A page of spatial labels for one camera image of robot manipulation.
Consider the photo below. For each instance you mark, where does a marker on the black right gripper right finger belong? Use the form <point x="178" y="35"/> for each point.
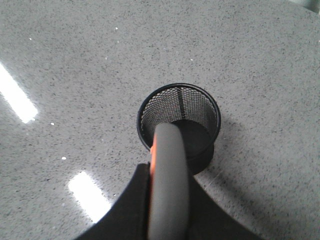
<point x="207" y="221"/>

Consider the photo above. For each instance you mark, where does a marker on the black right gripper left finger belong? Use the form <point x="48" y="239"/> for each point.
<point x="127" y="218"/>

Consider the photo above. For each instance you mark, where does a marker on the black mesh pen cup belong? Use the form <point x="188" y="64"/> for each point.
<point x="193" y="110"/>

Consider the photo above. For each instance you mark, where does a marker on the grey orange handled scissors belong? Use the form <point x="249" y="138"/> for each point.
<point x="169" y="201"/>

